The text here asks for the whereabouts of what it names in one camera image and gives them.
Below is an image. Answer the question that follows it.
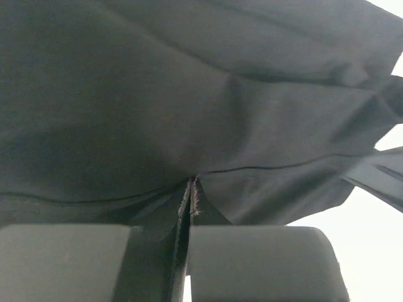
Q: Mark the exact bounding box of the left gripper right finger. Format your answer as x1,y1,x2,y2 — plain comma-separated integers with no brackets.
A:
188,179,349,301

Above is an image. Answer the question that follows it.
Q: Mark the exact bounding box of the black skirt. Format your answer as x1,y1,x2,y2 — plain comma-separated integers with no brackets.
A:
1,1,402,225

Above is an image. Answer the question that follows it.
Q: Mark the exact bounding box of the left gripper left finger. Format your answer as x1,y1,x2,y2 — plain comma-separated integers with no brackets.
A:
1,183,191,301

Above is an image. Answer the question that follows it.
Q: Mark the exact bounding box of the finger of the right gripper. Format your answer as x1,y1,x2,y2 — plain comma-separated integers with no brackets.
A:
342,147,402,212

